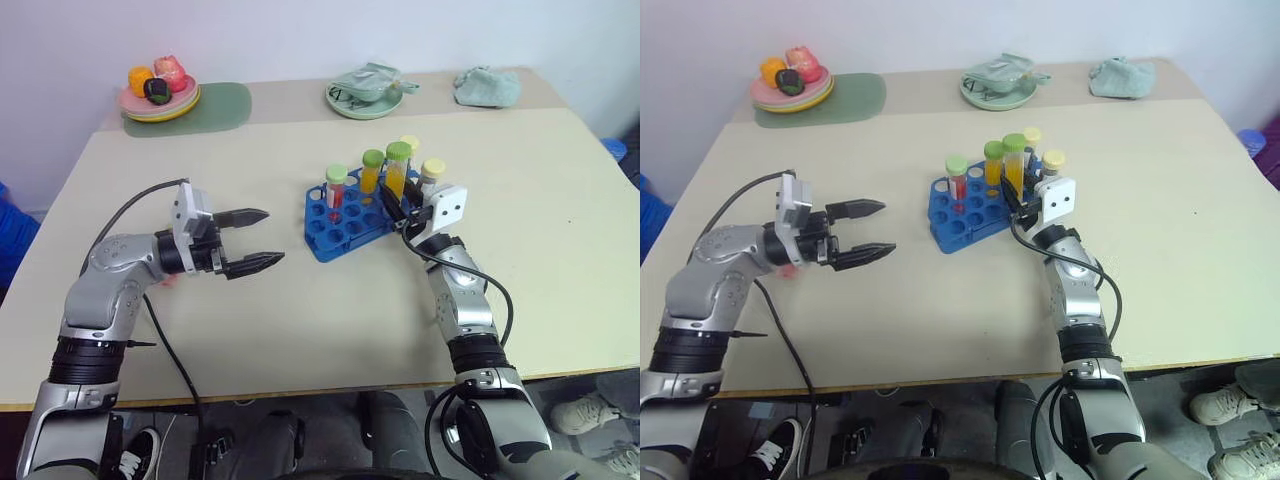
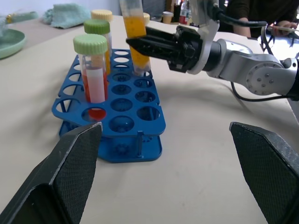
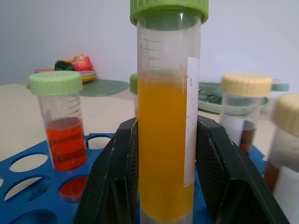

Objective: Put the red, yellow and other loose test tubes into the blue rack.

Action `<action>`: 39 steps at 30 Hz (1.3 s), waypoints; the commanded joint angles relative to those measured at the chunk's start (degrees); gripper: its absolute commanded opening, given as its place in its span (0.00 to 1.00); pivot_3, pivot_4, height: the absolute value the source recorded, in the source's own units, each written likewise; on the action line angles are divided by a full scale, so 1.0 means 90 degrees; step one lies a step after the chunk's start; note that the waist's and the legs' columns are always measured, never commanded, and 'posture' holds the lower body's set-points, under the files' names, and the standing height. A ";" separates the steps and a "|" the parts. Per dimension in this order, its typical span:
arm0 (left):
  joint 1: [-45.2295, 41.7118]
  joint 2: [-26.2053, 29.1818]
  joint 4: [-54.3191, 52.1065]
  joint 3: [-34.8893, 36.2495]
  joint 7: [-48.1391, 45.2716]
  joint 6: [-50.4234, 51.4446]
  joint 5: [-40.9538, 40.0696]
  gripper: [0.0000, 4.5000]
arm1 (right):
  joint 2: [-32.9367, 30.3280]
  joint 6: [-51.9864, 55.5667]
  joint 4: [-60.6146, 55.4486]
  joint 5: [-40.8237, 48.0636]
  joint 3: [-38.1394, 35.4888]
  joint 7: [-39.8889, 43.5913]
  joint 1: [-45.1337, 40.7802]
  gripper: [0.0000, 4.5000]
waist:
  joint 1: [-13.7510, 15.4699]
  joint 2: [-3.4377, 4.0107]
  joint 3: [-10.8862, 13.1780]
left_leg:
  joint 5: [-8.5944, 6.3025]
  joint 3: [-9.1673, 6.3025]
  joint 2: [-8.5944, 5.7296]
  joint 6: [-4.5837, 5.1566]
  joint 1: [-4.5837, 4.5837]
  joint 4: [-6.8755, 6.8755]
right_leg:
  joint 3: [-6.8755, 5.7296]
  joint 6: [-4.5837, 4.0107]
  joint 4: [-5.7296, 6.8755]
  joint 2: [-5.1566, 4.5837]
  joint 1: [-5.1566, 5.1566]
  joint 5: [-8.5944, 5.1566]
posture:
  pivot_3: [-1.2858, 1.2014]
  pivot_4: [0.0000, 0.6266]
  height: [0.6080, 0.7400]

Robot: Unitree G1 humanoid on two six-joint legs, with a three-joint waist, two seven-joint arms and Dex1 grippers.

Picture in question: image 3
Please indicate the green cutting mat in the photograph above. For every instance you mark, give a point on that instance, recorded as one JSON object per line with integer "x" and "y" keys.
{"x": 102, "y": 87}

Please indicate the yellow liquid tube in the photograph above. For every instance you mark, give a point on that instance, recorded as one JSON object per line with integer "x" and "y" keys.
{"x": 165, "y": 130}

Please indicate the brown liquid tube, cream cap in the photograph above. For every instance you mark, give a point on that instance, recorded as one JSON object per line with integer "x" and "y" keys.
{"x": 245, "y": 102}
{"x": 283, "y": 149}

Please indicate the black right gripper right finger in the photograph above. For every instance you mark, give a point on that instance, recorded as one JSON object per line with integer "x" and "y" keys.
{"x": 233, "y": 172}

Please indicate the light green plate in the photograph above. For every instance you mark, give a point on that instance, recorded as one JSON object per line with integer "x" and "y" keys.
{"x": 210, "y": 102}

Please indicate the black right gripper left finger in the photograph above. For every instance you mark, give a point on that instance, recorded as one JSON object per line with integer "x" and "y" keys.
{"x": 109, "y": 172}

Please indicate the black and orange toy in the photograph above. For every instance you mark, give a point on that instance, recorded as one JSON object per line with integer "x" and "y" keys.
{"x": 62, "y": 65}

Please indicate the blue test tube rack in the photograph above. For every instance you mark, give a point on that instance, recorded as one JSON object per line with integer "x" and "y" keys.
{"x": 30, "y": 182}

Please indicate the red liquid tube, green cap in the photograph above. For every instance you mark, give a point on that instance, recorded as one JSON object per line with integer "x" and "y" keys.
{"x": 63, "y": 130}

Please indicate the green-capped tube behind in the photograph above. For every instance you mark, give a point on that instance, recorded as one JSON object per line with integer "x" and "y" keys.
{"x": 134, "y": 93}

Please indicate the red apple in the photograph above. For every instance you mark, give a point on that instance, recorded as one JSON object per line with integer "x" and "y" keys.
{"x": 81, "y": 63}

